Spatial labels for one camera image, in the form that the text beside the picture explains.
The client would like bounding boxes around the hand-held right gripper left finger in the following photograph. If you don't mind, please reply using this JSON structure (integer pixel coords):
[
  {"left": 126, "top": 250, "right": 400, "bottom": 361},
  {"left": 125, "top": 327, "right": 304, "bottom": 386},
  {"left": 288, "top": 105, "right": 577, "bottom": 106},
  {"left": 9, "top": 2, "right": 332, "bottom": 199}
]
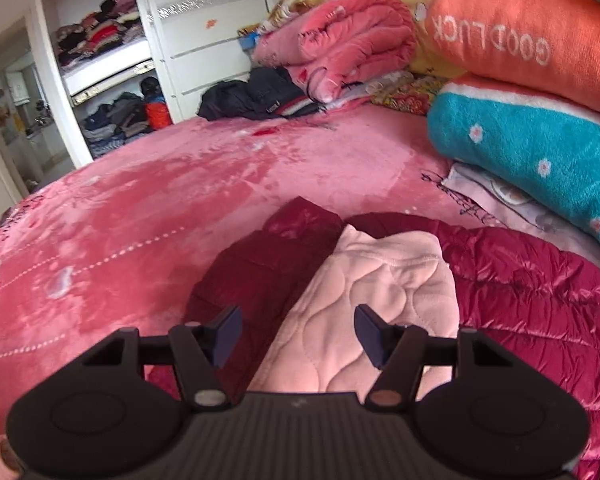
[{"left": 80, "top": 304, "right": 244, "bottom": 407}]

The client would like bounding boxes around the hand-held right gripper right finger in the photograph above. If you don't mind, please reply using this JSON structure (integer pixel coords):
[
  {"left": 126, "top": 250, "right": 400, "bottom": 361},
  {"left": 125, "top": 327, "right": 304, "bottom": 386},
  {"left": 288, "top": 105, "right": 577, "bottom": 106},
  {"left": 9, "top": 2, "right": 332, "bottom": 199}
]
[{"left": 354, "top": 303, "right": 514, "bottom": 407}]

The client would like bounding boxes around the pink quilted garment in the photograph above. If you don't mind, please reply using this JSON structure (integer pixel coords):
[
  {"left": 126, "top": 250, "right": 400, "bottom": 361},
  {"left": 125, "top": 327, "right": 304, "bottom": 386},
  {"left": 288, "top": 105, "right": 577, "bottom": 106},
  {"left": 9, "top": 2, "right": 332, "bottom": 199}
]
[{"left": 247, "top": 223, "right": 461, "bottom": 395}]

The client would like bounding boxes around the pile of dark folded clothes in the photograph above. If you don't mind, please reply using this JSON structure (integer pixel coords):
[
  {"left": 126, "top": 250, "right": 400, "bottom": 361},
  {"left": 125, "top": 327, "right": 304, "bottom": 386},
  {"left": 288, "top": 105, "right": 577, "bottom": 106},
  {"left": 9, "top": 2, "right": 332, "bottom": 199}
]
[{"left": 77, "top": 76, "right": 174, "bottom": 159}]

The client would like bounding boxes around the pile of mixed folded clothes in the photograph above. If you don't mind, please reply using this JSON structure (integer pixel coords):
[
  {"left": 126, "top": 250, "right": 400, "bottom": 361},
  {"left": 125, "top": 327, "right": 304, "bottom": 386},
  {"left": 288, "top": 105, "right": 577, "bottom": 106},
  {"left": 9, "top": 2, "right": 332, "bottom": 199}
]
[{"left": 55, "top": 0, "right": 149, "bottom": 69}]

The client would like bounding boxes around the plush printed bed blanket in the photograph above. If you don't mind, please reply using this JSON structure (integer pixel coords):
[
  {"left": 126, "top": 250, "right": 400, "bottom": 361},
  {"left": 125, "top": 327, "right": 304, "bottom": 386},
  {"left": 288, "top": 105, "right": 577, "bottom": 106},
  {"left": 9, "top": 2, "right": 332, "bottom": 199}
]
[{"left": 0, "top": 102, "right": 486, "bottom": 441}]

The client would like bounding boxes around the dark red puffer jacket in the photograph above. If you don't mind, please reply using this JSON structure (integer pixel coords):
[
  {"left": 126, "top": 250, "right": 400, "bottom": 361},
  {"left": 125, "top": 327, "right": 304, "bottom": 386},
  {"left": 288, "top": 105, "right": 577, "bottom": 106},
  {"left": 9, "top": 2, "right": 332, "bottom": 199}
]
[{"left": 149, "top": 195, "right": 600, "bottom": 480}]

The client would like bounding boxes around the white cartoon printed sheet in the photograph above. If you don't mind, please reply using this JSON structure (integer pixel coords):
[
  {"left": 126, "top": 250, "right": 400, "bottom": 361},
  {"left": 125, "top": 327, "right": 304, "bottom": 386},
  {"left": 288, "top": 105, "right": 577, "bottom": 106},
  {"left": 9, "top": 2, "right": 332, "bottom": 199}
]
[{"left": 440, "top": 162, "right": 600, "bottom": 277}]

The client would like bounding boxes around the black jacket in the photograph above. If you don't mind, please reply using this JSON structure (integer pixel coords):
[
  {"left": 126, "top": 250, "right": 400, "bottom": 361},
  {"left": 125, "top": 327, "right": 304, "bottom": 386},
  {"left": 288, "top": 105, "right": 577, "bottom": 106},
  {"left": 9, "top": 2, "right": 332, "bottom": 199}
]
[{"left": 197, "top": 65, "right": 327, "bottom": 122}]

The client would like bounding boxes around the red yellow floral cloth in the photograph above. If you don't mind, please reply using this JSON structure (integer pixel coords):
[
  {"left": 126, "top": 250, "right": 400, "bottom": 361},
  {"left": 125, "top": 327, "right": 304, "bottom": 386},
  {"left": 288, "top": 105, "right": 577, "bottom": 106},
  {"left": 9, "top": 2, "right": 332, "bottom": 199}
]
[{"left": 364, "top": 73, "right": 449, "bottom": 117}]

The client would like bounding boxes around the teal flowered plush blanket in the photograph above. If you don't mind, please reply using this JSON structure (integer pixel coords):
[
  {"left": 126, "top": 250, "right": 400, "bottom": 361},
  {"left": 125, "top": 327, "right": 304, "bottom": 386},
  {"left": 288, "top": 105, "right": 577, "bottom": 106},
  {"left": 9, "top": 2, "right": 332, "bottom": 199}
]
[{"left": 426, "top": 75, "right": 600, "bottom": 277}]

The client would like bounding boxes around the blue box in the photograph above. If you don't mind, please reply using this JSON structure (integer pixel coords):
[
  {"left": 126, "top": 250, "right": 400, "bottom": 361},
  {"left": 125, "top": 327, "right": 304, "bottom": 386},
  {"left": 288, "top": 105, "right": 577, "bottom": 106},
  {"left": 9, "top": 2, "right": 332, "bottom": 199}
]
[{"left": 237, "top": 25, "right": 264, "bottom": 54}]

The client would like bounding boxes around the folded pink plush blanket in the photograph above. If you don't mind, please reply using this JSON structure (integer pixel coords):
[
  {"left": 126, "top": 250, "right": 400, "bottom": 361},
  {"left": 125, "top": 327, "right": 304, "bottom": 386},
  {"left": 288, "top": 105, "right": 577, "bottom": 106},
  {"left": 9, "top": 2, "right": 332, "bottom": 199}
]
[{"left": 252, "top": 0, "right": 419, "bottom": 104}]

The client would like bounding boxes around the white wardrobe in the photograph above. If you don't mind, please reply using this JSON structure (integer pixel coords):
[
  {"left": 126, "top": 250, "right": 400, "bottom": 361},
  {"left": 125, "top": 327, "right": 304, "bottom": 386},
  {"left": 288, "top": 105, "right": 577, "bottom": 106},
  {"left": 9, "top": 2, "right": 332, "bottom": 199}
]
[{"left": 29, "top": 0, "right": 277, "bottom": 162}]

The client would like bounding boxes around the orange plush lettered pillow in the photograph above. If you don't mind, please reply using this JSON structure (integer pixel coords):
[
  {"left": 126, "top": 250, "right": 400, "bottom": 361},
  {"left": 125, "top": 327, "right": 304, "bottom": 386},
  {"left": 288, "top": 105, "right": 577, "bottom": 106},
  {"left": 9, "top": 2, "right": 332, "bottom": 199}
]
[{"left": 423, "top": 0, "right": 600, "bottom": 124}]

